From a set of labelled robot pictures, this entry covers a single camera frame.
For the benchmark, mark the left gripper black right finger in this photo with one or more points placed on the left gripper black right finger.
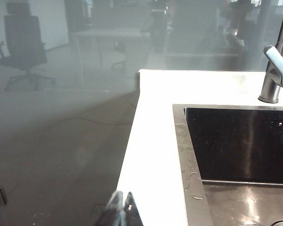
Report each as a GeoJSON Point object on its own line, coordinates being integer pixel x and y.
{"type": "Point", "coordinates": [132, 212]}

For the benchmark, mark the black undermount sink basin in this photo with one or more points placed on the black undermount sink basin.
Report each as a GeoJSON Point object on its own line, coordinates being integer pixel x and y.
{"type": "Point", "coordinates": [238, 146]}

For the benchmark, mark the left gripper left finger with clear pad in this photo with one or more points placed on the left gripper left finger with clear pad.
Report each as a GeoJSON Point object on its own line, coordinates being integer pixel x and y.
{"type": "Point", "coordinates": [114, 209]}

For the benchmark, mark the brushed steel faucet spout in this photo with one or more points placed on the brushed steel faucet spout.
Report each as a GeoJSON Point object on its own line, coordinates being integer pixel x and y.
{"type": "Point", "coordinates": [270, 90]}

